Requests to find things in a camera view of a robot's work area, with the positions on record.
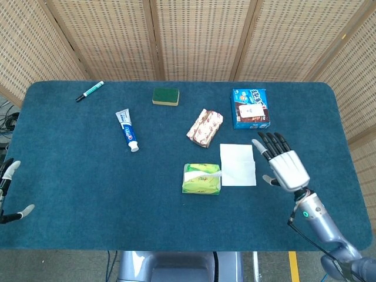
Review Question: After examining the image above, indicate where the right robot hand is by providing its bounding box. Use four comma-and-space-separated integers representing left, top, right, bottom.
251, 131, 311, 193

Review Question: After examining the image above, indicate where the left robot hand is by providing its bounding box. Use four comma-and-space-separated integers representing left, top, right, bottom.
0, 157, 36, 225

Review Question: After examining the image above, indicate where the white tissue sheet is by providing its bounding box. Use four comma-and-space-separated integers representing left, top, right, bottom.
219, 143, 257, 187

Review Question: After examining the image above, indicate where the green tissue pack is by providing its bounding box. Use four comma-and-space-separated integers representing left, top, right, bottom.
181, 163, 222, 195

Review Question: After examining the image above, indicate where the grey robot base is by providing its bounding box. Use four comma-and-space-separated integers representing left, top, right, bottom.
116, 250, 244, 282

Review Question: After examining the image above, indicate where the blue snack box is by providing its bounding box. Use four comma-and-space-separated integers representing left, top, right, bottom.
231, 88, 271, 130

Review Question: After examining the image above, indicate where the blue table mat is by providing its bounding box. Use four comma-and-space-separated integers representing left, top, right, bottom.
0, 80, 373, 252

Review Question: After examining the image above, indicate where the brown white snack packet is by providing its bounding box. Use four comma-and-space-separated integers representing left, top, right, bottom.
186, 108, 224, 149

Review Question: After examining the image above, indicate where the green white marker pen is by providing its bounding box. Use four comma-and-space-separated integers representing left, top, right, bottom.
75, 80, 105, 103

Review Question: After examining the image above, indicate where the white blue toothpaste tube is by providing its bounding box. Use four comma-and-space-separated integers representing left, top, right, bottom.
115, 108, 140, 153

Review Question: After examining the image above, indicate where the green yellow sponge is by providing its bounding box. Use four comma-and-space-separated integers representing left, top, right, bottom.
152, 87, 180, 107

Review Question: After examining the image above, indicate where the woven bamboo folding screen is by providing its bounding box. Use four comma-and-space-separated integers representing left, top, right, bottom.
0, 0, 376, 253

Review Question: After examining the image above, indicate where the black cable bundle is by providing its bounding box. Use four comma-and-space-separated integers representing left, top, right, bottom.
0, 99, 20, 139

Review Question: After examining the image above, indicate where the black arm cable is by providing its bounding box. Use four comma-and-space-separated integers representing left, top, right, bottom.
287, 202, 365, 282

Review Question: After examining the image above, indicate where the blue floor cable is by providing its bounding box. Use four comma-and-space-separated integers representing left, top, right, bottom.
106, 250, 118, 282

